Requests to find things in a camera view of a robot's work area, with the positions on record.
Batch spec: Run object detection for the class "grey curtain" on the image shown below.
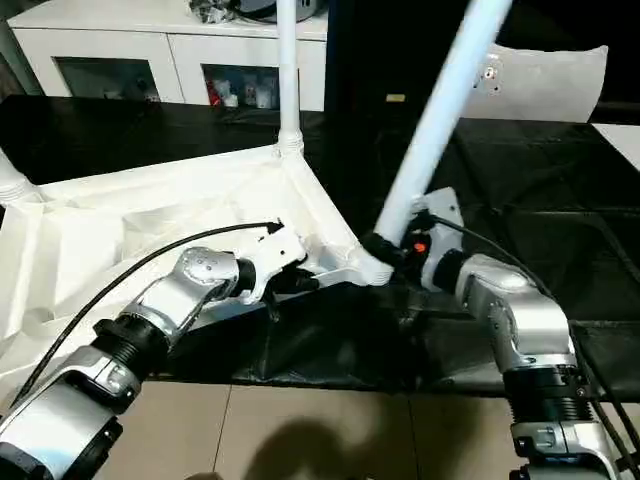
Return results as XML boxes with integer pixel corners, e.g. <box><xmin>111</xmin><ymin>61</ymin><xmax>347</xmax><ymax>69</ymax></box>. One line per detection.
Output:
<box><xmin>0</xmin><ymin>19</ymin><xmax>44</xmax><ymax>99</ymax></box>

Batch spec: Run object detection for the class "grey pillow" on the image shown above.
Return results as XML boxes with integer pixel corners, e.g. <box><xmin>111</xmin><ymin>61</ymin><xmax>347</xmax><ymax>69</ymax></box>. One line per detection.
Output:
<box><xmin>463</xmin><ymin>42</ymin><xmax>611</xmax><ymax>123</ymax></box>

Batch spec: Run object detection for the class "black clutter on sideboard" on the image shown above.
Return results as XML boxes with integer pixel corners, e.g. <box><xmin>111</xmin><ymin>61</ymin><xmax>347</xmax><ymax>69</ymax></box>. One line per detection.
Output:
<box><xmin>188</xmin><ymin>0</ymin><xmax>241</xmax><ymax>26</ymax></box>

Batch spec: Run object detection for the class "white sideboard cabinet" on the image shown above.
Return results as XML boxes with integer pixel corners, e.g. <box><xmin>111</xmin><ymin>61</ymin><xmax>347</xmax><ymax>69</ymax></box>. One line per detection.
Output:
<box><xmin>7</xmin><ymin>5</ymin><xmax>331</xmax><ymax>112</ymax></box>

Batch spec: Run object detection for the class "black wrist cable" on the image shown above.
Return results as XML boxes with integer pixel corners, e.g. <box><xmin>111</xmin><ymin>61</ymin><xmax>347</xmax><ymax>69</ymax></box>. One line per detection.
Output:
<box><xmin>433</xmin><ymin>213</ymin><xmax>640</xmax><ymax>454</ymax></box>
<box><xmin>8</xmin><ymin>218</ymin><xmax>285</xmax><ymax>402</ymax></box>

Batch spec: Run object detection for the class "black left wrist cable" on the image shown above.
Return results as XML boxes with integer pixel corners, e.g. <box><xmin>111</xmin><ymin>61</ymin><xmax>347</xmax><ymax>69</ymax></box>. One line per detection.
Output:
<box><xmin>8</xmin><ymin>218</ymin><xmax>285</xmax><ymax>402</ymax></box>

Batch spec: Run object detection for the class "black cabinet with gold label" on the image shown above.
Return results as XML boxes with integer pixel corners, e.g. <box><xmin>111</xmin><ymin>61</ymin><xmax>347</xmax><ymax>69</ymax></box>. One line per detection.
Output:
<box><xmin>327</xmin><ymin>0</ymin><xmax>482</xmax><ymax>121</ymax></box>

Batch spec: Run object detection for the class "white flat board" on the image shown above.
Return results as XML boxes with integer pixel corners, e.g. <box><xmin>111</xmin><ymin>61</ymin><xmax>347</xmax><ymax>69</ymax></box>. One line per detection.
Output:
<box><xmin>591</xmin><ymin>122</ymin><xmax>640</xmax><ymax>172</ymax></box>

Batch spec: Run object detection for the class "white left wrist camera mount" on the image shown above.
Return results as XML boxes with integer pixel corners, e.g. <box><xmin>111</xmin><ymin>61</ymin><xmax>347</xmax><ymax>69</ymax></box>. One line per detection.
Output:
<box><xmin>243</xmin><ymin>229</ymin><xmax>310</xmax><ymax>307</ymax></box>

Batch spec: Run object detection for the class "white plastic table top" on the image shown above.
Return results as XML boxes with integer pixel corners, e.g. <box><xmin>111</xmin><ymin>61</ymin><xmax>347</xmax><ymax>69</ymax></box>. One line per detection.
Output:
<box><xmin>0</xmin><ymin>148</ymin><xmax>397</xmax><ymax>387</ymax></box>

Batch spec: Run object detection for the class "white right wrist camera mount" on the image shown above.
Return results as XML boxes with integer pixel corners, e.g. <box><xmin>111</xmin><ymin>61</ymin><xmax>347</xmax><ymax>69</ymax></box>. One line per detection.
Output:
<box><xmin>411</xmin><ymin>187</ymin><xmax>465</xmax><ymax>292</ymax></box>

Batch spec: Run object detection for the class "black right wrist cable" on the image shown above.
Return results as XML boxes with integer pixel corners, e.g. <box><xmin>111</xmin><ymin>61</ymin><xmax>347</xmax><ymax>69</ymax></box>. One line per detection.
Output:
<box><xmin>433</xmin><ymin>213</ymin><xmax>640</xmax><ymax>454</ymax></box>

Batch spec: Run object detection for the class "white plastic table leg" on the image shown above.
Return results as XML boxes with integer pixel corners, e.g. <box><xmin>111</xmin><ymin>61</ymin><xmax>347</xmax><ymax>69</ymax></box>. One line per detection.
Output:
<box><xmin>0</xmin><ymin>149</ymin><xmax>37</xmax><ymax>207</ymax></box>
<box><xmin>366</xmin><ymin>0</ymin><xmax>515</xmax><ymax>287</ymax></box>
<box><xmin>273</xmin><ymin>0</ymin><xmax>306</xmax><ymax>160</ymax></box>

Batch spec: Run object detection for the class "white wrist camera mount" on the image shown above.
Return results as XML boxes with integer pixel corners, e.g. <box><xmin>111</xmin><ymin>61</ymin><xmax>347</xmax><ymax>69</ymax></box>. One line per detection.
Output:
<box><xmin>411</xmin><ymin>187</ymin><xmax>465</xmax><ymax>292</ymax></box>
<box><xmin>243</xmin><ymin>229</ymin><xmax>310</xmax><ymax>307</ymax></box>

